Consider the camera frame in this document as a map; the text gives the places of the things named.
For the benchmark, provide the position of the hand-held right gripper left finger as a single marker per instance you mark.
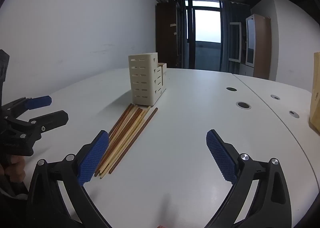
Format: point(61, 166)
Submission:
point(93, 157)

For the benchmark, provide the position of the grey curtain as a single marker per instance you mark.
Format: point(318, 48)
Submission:
point(233, 12)

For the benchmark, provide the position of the white framed window panel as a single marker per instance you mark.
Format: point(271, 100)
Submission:
point(235, 24)

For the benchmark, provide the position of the bundle of wooden chopsticks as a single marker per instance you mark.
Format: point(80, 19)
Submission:
point(125, 135)

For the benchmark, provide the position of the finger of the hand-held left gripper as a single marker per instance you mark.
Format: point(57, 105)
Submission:
point(51, 118)
point(37, 101)

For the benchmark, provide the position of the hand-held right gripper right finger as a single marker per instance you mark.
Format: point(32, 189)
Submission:
point(221, 157)

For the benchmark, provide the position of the person's left hand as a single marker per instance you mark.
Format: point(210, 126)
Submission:
point(16, 169)

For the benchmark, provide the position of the dark brown wardrobe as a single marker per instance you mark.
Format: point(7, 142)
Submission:
point(165, 42)

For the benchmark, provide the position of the white low cabinet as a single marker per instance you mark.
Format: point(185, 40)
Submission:
point(246, 69)

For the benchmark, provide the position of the brown paper bag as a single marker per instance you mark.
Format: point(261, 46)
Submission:
point(315, 97)

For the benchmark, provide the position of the cream perforated utensil holder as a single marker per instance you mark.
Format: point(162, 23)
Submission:
point(142, 77)

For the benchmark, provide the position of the wooden glass door cabinet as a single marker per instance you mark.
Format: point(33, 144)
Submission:
point(263, 47)

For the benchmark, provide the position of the glass balcony door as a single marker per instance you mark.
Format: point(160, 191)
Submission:
point(206, 27)

